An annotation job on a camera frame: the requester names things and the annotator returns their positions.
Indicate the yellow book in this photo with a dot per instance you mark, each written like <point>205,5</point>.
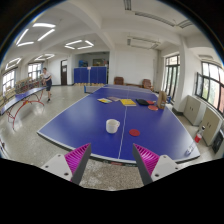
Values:
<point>127,102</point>

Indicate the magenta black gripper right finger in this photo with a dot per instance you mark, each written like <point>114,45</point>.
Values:
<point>146,161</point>

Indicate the grey flat card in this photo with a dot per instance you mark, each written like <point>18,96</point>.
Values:
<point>113,98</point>

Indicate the white ceramic mug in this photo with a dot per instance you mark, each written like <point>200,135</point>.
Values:
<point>112,126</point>

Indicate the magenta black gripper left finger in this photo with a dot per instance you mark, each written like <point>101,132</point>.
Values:
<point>77,160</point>

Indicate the blue ping pong table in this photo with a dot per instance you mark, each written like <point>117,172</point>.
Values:
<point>29,97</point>
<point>85,122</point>

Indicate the blue partition screen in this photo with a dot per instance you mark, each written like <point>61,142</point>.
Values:
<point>96,74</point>

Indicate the person in white shirt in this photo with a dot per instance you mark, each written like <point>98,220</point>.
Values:
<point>47,81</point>

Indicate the beige radiator cabinet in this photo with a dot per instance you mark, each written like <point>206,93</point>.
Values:
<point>194,110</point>

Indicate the dark wooden door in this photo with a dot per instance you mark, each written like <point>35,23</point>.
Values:
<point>64,72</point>

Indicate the small red round coaster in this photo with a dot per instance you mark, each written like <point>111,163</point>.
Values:
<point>134,132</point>

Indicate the brown armchair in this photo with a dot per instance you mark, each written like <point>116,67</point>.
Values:
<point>146,83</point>
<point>119,81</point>

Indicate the brown armchair right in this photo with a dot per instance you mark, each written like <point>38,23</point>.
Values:
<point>146,83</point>

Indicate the brown armchair left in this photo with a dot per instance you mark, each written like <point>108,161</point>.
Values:
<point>119,81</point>

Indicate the multicoloured flat booklet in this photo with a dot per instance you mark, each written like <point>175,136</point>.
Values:
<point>104,100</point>

